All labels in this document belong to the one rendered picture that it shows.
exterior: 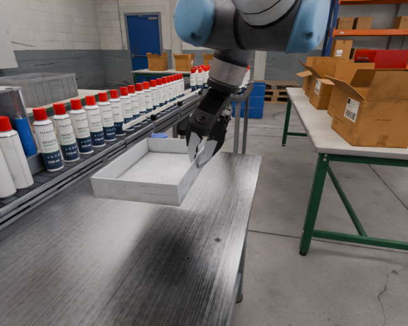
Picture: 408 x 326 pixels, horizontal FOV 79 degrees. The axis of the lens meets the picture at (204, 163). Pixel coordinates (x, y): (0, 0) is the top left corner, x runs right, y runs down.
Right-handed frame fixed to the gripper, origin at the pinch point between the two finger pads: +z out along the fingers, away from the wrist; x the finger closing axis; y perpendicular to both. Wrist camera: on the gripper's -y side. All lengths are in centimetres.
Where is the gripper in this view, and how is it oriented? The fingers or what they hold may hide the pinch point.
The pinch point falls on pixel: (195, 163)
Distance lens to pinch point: 61.5
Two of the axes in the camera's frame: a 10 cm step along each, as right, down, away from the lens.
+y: 2.7, -4.0, 8.8
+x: -9.2, -3.7, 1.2
